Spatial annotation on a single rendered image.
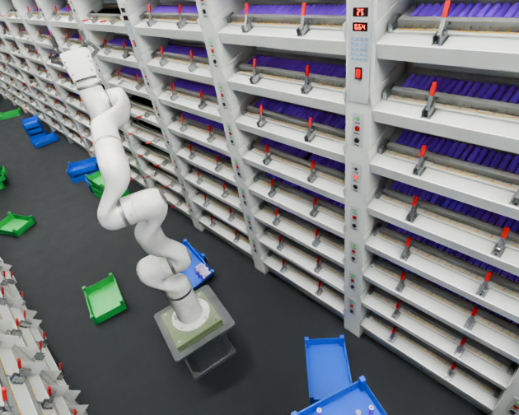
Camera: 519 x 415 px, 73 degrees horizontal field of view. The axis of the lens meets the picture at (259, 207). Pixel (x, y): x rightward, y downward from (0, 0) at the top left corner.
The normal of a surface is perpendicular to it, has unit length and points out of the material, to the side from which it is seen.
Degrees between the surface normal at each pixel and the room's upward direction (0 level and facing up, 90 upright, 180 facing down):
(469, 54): 107
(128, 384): 0
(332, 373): 0
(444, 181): 17
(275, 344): 0
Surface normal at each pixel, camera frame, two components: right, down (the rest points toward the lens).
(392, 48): -0.63, 0.72
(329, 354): -0.15, -0.78
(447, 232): -0.34, -0.60
